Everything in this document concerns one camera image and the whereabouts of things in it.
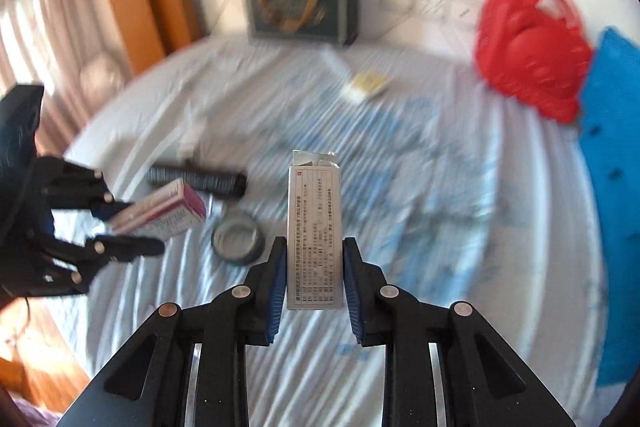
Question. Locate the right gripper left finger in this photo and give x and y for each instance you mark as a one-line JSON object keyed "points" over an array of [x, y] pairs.
{"points": [[189, 363]]}

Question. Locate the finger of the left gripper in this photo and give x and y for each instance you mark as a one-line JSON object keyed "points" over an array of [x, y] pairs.
{"points": [[90, 199], [120, 249]]}

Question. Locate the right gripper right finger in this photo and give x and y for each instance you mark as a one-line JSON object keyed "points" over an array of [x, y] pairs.
{"points": [[447, 362]]}

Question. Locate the purple white medicine box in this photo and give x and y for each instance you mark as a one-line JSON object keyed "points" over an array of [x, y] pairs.
{"points": [[168, 212]]}

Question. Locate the grey white medicine box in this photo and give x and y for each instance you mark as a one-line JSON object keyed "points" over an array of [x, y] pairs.
{"points": [[314, 232]]}

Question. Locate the beige curtain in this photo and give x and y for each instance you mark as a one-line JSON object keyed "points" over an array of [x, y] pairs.
{"points": [[75, 50]]}

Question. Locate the grey tape roll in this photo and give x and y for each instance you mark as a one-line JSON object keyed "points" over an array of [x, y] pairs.
{"points": [[238, 239]]}

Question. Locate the black hair comb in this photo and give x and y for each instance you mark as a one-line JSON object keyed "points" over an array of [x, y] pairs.
{"points": [[222, 184]]}

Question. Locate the black gift box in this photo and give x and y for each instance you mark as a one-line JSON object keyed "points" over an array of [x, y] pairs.
{"points": [[335, 22]]}

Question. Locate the blue plastic storage bin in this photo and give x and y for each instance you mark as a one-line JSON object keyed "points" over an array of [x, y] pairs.
{"points": [[610, 144]]}

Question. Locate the yellow green wipes pack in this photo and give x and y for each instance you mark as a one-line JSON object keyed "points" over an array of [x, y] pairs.
{"points": [[365, 85]]}

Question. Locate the red bear plastic case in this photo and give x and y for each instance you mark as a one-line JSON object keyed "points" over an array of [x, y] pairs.
{"points": [[535, 51]]}

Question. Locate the white power socket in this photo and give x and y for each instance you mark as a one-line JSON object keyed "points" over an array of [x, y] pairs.
{"points": [[432, 9]]}

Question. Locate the white blank wall plate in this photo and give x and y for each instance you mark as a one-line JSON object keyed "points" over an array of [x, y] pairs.
{"points": [[464, 13]]}

